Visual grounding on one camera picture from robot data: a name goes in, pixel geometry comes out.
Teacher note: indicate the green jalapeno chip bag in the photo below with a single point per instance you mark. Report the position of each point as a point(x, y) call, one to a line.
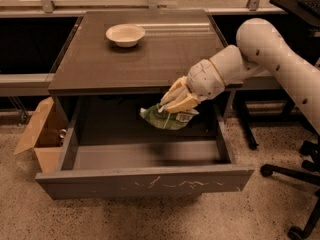
point(147, 114)

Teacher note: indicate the black table leg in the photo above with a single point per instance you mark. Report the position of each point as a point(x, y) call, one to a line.
point(243, 113)

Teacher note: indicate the open grey top drawer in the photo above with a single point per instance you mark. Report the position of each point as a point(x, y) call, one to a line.
point(111, 152)

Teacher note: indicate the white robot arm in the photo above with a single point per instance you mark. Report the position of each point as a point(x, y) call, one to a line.
point(259, 46)

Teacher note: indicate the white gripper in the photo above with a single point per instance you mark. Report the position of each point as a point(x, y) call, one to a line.
point(205, 78)

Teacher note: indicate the metal can in box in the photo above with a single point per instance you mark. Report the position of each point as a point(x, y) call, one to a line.
point(62, 134)

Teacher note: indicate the white bowl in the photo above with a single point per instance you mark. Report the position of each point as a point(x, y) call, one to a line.
point(125, 35)

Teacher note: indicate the black desk with laptop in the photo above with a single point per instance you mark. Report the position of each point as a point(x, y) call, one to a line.
point(306, 10)

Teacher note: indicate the grey cabinet with top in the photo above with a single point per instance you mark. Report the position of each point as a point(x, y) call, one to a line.
point(95, 66)

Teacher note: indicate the cardboard box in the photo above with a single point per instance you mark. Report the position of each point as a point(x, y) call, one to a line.
point(42, 135)

